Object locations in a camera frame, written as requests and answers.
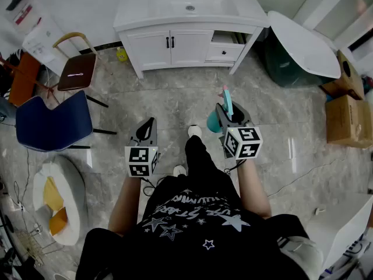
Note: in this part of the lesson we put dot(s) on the brown chair yellow backrest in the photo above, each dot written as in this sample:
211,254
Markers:
77,71

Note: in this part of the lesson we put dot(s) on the person's left forearm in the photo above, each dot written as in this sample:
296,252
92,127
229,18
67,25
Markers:
125,203

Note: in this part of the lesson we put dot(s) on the orange cabinet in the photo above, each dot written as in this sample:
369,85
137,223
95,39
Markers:
24,77

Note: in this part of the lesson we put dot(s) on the large cardboard box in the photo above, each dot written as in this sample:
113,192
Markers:
346,121

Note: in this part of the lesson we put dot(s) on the orange cloth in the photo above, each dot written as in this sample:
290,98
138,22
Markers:
58,222

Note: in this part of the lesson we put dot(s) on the light grey waist pouch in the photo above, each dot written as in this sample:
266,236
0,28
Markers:
303,252

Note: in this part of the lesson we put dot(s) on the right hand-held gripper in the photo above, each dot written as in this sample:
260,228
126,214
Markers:
243,144

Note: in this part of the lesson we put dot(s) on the small white fridge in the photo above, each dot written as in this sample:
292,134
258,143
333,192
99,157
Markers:
43,45

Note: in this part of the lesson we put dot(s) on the cardboard box with hole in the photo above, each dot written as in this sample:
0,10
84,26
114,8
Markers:
348,77

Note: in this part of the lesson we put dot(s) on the white oval board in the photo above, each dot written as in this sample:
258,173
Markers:
303,45

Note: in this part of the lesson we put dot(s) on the white vanity table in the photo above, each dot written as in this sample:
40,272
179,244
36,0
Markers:
137,7

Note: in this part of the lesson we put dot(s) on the yellow cloth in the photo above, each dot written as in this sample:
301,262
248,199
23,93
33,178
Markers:
52,192

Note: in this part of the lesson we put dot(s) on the small yellow bottle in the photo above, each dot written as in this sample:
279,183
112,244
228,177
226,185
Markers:
122,55

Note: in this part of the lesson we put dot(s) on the white round tub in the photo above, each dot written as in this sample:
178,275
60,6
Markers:
74,191

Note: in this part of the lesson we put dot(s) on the clear container red label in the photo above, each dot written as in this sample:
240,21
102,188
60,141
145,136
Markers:
24,16

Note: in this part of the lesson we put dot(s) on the dark green bin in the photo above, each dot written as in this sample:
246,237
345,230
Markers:
282,69

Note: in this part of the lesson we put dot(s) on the person's white shoe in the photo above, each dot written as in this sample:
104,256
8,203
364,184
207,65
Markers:
194,130
179,171

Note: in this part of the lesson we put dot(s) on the blue upholstered chair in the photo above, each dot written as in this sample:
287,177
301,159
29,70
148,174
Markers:
52,124

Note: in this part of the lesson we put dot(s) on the person's right forearm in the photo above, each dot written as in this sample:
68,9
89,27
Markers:
253,188

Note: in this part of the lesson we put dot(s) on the teal spray bottle pink trigger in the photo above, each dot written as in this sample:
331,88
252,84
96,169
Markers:
214,124

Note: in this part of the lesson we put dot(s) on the person's black trousers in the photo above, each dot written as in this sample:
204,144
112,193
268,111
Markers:
201,162

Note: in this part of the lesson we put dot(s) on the white flat board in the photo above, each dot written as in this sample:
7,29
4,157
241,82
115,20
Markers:
335,229

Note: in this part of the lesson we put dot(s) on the person's black star-print shirt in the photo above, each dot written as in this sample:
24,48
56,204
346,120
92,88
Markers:
198,238

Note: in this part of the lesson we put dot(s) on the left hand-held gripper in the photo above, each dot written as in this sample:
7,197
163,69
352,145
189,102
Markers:
140,162

